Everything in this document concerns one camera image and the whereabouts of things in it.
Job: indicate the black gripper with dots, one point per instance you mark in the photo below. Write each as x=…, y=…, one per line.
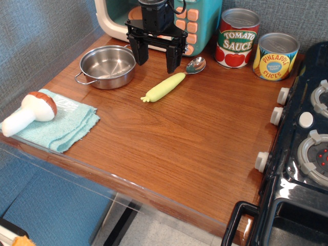
x=156, y=27

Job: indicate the plush white brown mushroom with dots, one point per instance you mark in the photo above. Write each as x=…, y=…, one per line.
x=36, y=106

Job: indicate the orange microwave plate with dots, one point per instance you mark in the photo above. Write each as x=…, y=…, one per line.
x=135, y=13

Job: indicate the small steel pot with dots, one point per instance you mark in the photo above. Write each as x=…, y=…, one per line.
x=107, y=67

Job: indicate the toy teal microwave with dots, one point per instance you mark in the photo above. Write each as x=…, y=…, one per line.
x=200, y=21

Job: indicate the tomato sauce can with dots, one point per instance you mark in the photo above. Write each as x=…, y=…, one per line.
x=237, y=33

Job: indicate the light blue folded cloth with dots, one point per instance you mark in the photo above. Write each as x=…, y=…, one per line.
x=73, y=121

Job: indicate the pineapple slices can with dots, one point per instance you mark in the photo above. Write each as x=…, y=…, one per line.
x=275, y=56

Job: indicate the black toy stove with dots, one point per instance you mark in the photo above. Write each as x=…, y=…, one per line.
x=293, y=192

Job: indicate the orange object bottom left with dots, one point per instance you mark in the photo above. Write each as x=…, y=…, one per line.
x=22, y=241

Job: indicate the spoon with green handle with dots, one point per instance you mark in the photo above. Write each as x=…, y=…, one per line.
x=166, y=86

